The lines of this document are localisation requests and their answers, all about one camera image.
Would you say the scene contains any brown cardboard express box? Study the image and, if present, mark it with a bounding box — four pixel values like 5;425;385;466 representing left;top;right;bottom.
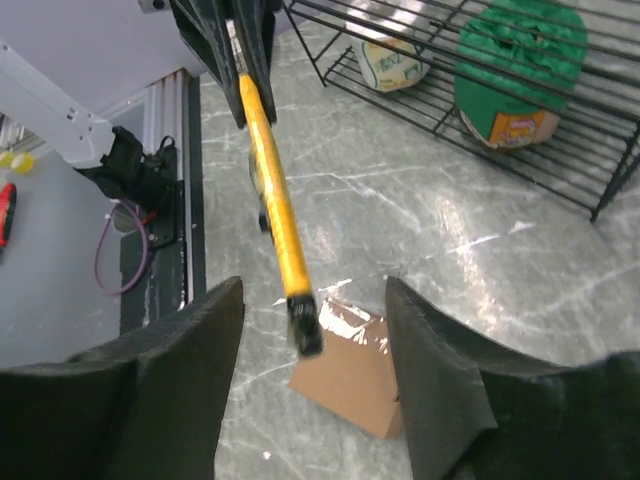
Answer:
288;298;403;439

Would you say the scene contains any red handled tool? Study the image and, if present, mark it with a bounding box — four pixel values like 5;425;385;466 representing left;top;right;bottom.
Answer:
0;182;17;250

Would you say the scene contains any white toilet paper roll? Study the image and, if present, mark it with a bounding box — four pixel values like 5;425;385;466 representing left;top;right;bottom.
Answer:
345;0;434;93

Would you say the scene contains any yellow utility knife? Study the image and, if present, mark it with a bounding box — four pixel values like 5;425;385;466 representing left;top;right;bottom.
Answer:
237;72;325;358

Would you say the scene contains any yellow small object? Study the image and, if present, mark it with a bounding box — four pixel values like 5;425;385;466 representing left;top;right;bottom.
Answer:
0;151;35;175

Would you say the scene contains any aluminium rail frame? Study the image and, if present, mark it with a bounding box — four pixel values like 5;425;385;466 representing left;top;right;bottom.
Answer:
144;70;193;316

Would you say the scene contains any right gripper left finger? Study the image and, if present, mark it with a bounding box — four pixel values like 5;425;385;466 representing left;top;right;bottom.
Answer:
1;276;245;479

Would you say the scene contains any black wire rack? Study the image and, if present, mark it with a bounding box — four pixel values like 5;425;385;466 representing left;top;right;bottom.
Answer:
285;1;639;217

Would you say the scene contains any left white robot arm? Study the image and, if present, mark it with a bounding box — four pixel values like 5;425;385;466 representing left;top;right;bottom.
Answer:
1;1;283;215

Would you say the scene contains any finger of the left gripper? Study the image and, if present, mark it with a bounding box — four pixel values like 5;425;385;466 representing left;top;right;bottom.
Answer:
234;0;277;124
169;0;245;129

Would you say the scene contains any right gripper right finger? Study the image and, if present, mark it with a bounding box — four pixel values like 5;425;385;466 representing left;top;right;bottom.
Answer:
385;277;639;479

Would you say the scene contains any green lidded cup noodle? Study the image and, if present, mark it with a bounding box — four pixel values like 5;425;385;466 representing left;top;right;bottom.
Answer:
454;1;588;150

